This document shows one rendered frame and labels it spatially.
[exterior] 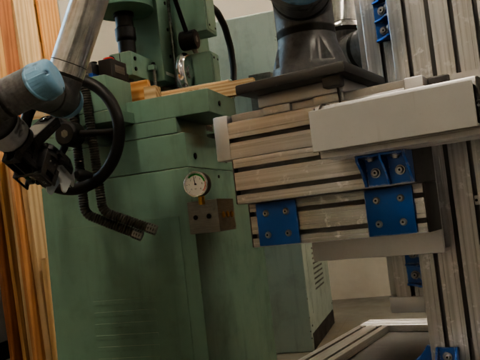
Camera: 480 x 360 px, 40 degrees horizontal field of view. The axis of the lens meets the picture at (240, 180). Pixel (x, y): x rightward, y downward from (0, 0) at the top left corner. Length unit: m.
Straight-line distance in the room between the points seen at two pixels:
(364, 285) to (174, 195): 2.60
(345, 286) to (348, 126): 3.12
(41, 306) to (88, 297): 1.46
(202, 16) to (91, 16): 0.73
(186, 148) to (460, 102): 0.84
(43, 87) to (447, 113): 0.71
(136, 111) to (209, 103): 0.20
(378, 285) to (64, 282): 2.62
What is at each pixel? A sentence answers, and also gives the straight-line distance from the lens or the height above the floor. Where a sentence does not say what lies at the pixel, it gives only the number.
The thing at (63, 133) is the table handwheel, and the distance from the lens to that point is 1.60.
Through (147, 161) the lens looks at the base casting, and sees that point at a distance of 1.71.
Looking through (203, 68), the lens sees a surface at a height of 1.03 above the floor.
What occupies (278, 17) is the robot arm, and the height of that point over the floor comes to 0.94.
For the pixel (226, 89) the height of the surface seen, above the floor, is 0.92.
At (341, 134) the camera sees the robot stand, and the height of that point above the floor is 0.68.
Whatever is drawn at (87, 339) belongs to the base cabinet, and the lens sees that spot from 1.83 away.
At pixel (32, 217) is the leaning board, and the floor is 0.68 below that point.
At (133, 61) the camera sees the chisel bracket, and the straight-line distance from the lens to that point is 1.91.
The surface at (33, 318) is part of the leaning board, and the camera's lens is 3.25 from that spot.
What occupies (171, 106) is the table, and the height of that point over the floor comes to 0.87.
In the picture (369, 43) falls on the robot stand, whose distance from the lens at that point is 1.47.
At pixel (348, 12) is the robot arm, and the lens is 1.90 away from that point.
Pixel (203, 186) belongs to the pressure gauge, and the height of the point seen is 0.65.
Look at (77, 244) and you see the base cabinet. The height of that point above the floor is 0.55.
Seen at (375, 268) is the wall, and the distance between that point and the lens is 4.12.
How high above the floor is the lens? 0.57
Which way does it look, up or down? 3 degrees up
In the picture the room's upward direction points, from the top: 6 degrees counter-clockwise
